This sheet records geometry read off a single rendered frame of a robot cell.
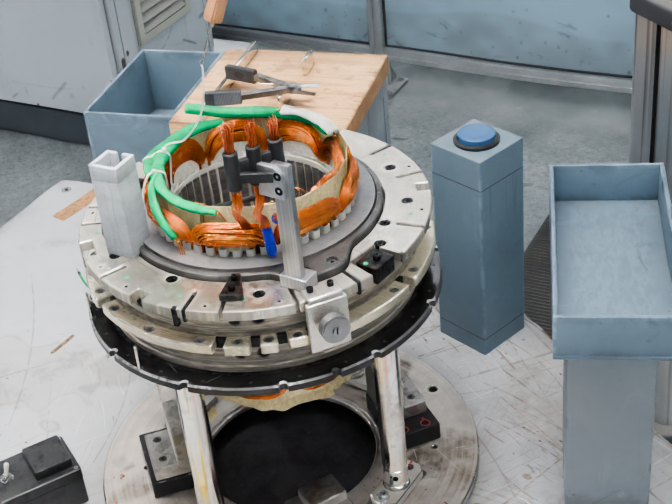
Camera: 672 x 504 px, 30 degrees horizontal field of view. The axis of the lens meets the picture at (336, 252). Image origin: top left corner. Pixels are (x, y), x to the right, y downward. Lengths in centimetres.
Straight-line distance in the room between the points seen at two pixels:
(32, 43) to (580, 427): 268
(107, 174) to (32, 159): 266
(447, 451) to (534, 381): 16
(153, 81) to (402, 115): 212
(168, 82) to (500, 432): 59
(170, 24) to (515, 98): 102
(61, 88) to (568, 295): 268
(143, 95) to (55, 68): 208
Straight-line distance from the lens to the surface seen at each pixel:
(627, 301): 112
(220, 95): 136
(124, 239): 109
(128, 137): 143
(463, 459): 129
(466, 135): 133
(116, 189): 106
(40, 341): 158
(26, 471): 133
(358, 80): 142
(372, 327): 109
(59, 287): 167
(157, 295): 105
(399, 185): 115
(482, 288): 139
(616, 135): 351
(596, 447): 122
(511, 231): 139
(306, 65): 144
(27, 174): 364
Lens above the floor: 168
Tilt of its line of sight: 33 degrees down
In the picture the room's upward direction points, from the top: 6 degrees counter-clockwise
